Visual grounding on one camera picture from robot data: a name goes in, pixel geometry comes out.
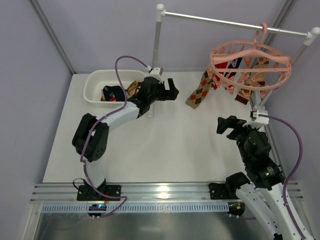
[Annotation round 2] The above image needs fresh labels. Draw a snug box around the beige orange argyle sock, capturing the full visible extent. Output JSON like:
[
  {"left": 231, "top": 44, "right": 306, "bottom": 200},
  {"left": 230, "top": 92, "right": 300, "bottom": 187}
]
[{"left": 185, "top": 70, "right": 213, "bottom": 109}]

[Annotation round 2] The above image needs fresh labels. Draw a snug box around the navy sock beige toe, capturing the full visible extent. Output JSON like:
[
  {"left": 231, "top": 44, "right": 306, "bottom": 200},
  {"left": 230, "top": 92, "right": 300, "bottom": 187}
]
[{"left": 102, "top": 85, "right": 125, "bottom": 102}]

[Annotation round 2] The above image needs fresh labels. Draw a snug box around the navy sock red toe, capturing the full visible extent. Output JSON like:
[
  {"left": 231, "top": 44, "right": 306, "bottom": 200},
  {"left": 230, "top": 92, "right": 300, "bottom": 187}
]
[{"left": 224, "top": 57, "right": 243, "bottom": 79}]

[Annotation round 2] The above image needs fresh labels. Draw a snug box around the pink round clip hanger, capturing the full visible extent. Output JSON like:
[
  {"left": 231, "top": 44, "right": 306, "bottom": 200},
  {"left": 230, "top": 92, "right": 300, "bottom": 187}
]
[{"left": 206, "top": 22, "right": 292, "bottom": 98}]

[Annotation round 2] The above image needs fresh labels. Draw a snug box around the beige striped ribbed sock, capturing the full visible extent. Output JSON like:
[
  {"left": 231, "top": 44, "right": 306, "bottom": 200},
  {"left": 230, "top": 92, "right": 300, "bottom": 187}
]
[{"left": 235, "top": 60, "right": 269, "bottom": 105}]

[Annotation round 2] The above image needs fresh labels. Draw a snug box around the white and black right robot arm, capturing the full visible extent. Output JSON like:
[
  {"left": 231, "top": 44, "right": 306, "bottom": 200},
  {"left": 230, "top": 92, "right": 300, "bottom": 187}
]
[{"left": 216, "top": 111, "right": 314, "bottom": 240}]

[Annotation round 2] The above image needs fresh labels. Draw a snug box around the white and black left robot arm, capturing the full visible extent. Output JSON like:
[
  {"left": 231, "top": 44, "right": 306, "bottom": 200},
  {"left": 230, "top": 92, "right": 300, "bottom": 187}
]
[{"left": 71, "top": 76, "right": 179, "bottom": 197}]

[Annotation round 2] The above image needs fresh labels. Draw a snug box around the white perforated plastic basket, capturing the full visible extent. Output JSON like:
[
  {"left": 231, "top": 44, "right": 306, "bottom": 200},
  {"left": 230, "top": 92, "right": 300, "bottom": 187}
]
[{"left": 83, "top": 70, "right": 146, "bottom": 109}]

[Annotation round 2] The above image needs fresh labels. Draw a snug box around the silver white clothes rack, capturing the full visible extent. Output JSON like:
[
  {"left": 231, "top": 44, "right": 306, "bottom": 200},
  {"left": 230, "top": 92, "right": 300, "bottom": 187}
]
[{"left": 152, "top": 0, "right": 320, "bottom": 117}]

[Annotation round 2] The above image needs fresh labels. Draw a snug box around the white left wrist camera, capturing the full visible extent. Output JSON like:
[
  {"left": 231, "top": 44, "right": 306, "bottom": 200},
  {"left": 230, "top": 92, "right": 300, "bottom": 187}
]
[{"left": 145, "top": 65, "right": 164, "bottom": 83}]

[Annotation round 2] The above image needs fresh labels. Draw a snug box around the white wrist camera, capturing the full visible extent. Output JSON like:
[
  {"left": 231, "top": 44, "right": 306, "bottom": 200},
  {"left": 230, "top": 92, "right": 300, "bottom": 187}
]
[
  {"left": 243, "top": 109, "right": 269, "bottom": 129},
  {"left": 145, "top": 65, "right": 164, "bottom": 83}
]

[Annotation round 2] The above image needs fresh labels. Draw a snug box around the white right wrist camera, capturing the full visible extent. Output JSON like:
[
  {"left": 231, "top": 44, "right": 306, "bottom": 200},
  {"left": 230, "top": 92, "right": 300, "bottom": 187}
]
[{"left": 243, "top": 109, "right": 269, "bottom": 129}]

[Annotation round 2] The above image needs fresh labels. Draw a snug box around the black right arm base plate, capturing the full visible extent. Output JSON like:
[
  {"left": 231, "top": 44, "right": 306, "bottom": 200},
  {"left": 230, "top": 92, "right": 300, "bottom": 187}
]
[{"left": 208, "top": 182, "right": 241, "bottom": 200}]

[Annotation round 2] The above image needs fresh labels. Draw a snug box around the grey slotted cable duct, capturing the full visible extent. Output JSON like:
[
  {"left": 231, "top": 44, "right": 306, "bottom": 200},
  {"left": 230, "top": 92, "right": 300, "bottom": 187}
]
[{"left": 41, "top": 201, "right": 229, "bottom": 214}]

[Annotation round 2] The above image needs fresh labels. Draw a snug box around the aluminium mounting rail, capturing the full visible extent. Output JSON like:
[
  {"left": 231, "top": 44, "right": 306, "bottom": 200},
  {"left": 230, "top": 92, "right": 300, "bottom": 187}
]
[{"left": 30, "top": 181, "right": 305, "bottom": 204}]

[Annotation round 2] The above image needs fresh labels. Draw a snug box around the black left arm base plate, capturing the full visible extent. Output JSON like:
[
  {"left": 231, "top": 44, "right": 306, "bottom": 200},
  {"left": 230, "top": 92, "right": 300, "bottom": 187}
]
[{"left": 76, "top": 184, "right": 121, "bottom": 202}]

